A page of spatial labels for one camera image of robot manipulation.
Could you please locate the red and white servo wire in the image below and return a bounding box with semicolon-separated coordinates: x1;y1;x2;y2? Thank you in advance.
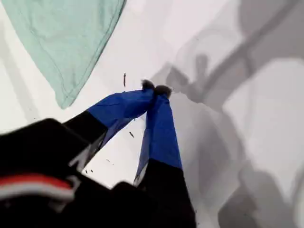
0;174;75;200

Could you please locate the pale green T-shirt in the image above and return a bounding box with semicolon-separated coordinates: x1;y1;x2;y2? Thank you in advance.
0;0;128;110

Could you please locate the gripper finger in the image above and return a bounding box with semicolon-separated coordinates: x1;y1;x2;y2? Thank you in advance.
62;79;155;165
133;85;198;228

